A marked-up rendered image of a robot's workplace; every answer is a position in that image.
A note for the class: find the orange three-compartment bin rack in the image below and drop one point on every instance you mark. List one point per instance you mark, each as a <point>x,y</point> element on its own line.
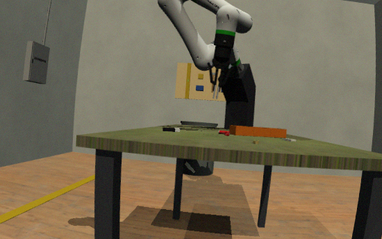
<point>257,131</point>

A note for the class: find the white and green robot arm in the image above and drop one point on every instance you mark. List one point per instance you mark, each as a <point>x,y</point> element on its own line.
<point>229,20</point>

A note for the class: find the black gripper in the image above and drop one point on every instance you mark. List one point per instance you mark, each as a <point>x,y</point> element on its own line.
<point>220,61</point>

